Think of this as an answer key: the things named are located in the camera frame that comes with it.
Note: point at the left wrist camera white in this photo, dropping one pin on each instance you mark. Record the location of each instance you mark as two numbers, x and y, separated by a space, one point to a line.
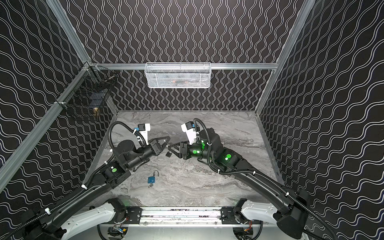
141 131

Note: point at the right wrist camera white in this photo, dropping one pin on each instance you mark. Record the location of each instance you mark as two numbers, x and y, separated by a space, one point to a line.
189 129

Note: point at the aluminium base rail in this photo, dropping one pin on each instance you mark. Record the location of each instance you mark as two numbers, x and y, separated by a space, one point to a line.
248 213

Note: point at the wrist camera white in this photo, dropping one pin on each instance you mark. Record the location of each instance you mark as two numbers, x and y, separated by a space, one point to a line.
141 131
189 129

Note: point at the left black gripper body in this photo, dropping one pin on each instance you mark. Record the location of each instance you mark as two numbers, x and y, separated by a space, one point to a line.
154 146

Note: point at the blue padlock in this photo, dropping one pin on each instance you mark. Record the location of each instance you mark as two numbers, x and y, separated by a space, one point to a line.
152 179

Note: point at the white mesh basket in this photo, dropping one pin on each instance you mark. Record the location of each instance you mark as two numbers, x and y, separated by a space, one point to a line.
178 75

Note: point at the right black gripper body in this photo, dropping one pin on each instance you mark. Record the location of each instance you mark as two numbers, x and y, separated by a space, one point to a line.
183 150

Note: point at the black wire basket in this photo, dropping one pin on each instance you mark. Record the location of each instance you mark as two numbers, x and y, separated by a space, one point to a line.
92 91

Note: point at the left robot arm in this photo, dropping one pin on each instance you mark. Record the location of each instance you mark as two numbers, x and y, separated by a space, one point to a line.
61 221

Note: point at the brass bell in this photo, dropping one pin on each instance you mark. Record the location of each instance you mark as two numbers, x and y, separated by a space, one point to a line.
96 113

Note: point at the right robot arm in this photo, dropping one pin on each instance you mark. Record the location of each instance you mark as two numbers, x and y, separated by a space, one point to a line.
227 162

